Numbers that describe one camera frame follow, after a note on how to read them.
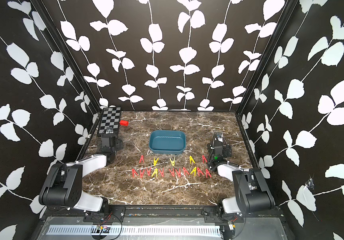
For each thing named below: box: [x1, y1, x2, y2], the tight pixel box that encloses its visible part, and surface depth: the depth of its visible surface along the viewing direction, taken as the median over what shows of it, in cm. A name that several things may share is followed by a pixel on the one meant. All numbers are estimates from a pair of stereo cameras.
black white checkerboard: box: [98, 107, 121, 134], surface depth 113 cm
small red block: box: [119, 120, 129, 127], surface depth 113 cm
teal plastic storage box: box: [149, 130, 187, 154], surface depth 106 cm
